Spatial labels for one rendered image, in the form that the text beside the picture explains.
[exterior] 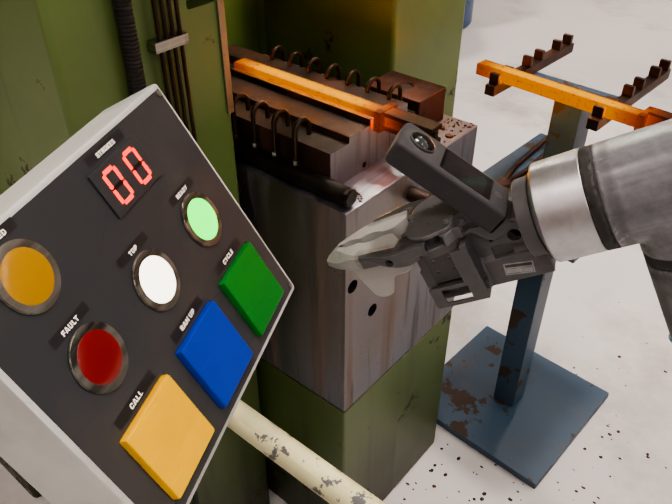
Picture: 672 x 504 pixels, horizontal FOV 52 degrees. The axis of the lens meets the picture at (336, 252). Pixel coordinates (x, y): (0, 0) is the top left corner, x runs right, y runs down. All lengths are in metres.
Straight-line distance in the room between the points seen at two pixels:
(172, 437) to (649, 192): 0.43
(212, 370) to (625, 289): 1.97
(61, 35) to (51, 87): 0.07
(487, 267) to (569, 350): 1.57
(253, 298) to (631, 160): 0.39
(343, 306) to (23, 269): 0.67
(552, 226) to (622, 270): 2.00
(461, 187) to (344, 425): 0.83
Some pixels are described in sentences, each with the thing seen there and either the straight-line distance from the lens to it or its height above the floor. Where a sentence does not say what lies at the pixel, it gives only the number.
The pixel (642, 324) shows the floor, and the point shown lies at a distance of 2.38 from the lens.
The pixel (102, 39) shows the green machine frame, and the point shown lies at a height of 1.19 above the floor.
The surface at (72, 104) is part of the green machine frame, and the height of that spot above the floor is 1.13.
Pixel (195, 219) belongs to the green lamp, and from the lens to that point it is 0.70.
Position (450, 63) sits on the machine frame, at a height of 0.91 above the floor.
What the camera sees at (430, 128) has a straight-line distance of 1.05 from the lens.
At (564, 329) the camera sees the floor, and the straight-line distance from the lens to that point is 2.27.
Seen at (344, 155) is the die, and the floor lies 0.96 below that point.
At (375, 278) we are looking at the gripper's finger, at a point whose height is 1.06.
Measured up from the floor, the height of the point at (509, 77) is 0.96.
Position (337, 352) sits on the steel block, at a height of 0.62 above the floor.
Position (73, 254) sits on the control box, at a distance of 0.59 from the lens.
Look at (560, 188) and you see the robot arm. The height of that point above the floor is 1.19.
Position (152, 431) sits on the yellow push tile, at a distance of 0.60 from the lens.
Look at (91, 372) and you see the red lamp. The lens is 0.57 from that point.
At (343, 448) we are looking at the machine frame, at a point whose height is 0.36.
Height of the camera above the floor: 1.48
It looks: 37 degrees down
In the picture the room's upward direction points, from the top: straight up
